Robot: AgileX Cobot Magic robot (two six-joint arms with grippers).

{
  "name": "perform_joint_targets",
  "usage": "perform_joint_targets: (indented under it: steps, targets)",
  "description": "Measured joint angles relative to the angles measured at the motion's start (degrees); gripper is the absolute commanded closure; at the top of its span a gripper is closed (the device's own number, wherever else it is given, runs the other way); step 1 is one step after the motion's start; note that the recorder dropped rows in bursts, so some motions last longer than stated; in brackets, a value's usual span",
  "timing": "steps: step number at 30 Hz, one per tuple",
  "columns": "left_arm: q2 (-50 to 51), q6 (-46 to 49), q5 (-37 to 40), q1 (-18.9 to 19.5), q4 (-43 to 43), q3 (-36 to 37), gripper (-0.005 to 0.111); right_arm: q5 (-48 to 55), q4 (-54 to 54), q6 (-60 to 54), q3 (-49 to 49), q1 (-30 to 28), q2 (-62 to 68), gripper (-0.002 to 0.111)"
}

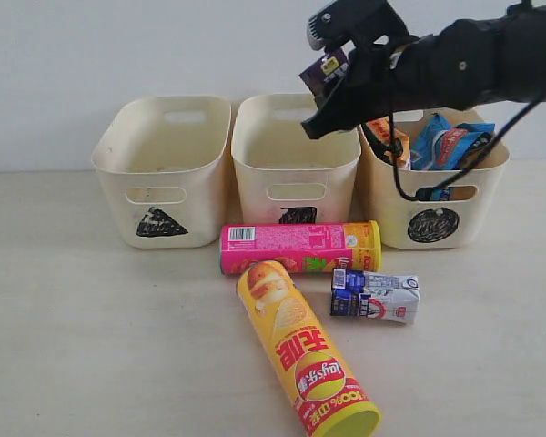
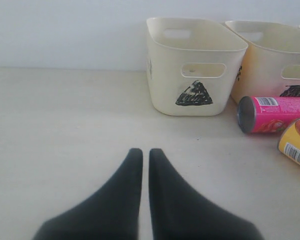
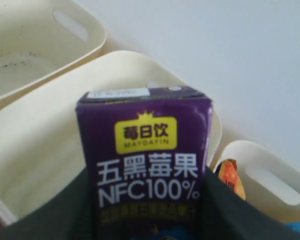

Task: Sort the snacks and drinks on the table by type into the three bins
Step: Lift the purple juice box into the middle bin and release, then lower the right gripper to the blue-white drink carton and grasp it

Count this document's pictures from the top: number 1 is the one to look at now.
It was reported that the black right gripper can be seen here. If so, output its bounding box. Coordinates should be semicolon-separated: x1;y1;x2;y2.
301;0;412;139

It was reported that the purple juice carton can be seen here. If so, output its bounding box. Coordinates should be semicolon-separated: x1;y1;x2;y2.
299;48;349;106

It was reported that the orange noodle packet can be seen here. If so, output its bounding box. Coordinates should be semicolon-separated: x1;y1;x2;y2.
362;117;411;170

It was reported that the blue noodle packet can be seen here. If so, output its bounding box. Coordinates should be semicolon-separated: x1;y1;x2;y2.
409;112;497;203

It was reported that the blue white milk carton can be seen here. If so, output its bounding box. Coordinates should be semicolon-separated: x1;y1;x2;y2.
329;269;420;325

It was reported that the yellow chips can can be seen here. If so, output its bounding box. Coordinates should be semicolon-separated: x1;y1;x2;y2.
237;261;381;436

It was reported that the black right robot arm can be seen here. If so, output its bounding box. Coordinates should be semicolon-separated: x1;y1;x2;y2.
302;1;546;139

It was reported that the cream bin with square mark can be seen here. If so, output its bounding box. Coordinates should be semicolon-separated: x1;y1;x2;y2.
231;94;361;224

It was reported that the cream bin with circle mark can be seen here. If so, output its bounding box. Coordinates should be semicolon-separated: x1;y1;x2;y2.
356;109;510;249

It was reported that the pink chips can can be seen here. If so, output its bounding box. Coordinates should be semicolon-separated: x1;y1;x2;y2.
219;221;382;275

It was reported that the cream bin with triangle mark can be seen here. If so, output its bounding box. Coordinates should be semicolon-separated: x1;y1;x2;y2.
92;96;233;249

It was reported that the black cable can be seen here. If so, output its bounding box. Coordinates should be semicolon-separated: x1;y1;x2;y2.
389;97;546;203

